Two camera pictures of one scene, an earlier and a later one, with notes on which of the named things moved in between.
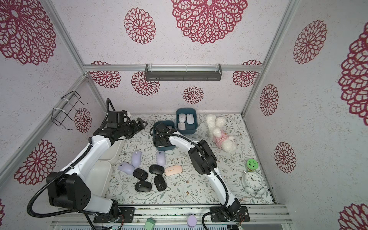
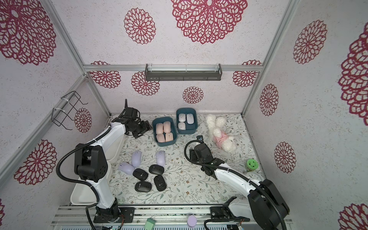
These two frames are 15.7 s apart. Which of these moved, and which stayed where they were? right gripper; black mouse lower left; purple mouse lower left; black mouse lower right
Moved: right gripper
Stayed: black mouse lower left; black mouse lower right; purple mouse lower left
